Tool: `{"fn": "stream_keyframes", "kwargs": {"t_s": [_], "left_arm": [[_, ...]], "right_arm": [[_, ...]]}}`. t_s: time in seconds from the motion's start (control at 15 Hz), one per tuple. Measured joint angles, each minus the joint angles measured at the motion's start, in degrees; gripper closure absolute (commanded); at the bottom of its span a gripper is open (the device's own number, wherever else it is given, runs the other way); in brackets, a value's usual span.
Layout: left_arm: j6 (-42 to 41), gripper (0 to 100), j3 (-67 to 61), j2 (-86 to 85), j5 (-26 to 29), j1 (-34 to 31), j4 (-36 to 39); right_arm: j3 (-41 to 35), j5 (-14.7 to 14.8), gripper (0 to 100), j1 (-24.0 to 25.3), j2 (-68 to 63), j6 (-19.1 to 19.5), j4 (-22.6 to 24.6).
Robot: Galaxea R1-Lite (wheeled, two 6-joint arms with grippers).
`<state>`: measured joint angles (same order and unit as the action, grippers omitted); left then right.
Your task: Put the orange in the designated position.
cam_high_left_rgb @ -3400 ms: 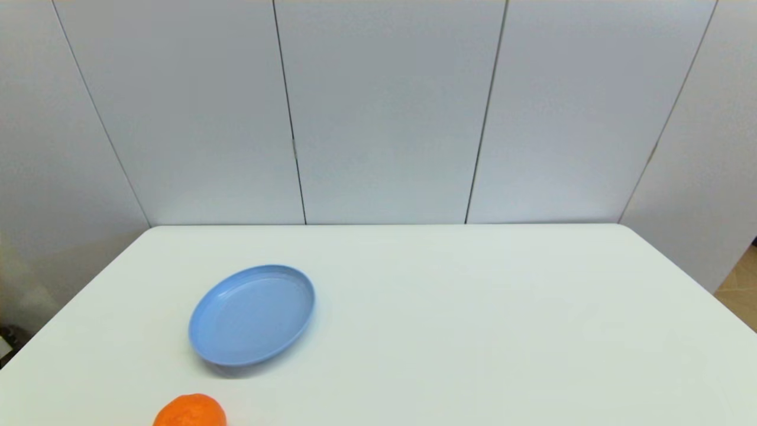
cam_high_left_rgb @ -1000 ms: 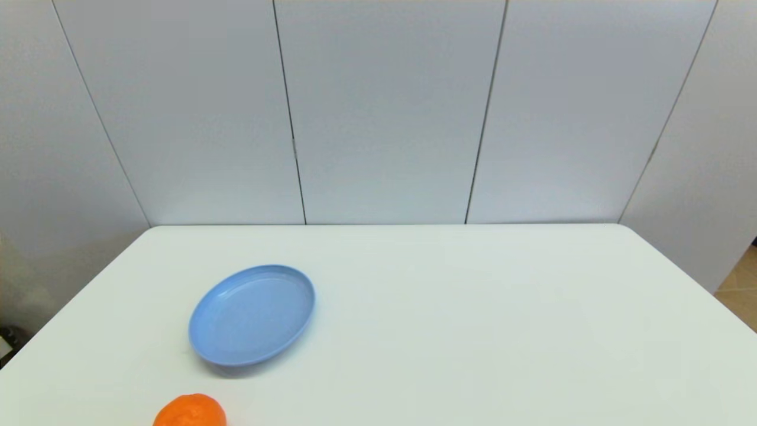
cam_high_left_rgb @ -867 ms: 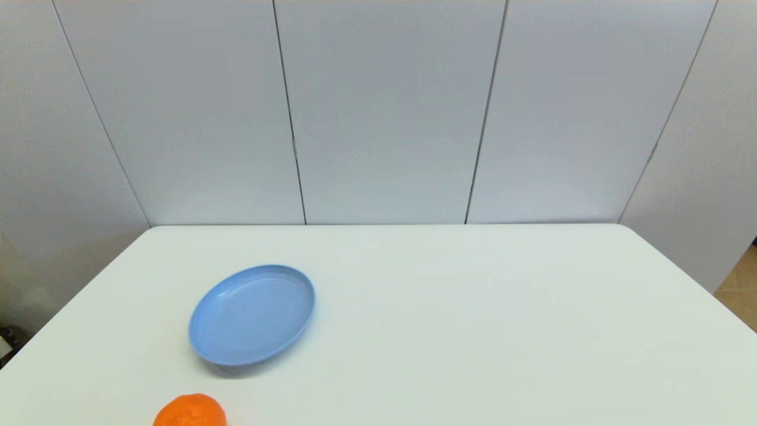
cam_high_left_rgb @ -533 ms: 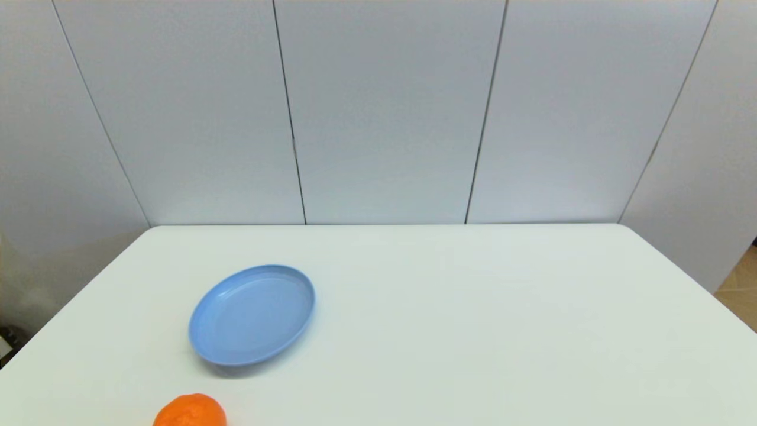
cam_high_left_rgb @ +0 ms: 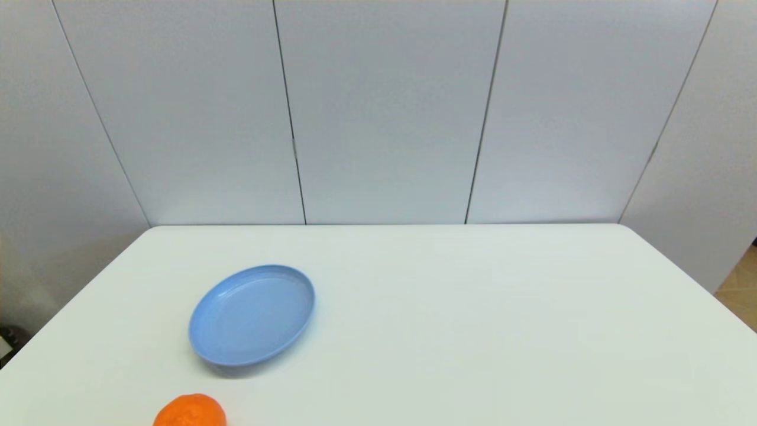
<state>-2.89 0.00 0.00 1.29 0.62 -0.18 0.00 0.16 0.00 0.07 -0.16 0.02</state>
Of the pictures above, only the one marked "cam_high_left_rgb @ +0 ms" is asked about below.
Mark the orange mandarin fruit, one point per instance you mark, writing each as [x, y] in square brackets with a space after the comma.
[190, 411]

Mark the blue round plastic plate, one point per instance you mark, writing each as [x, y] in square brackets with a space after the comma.
[251, 315]

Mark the dark object on floor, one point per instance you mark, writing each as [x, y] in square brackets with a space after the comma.
[7, 342]

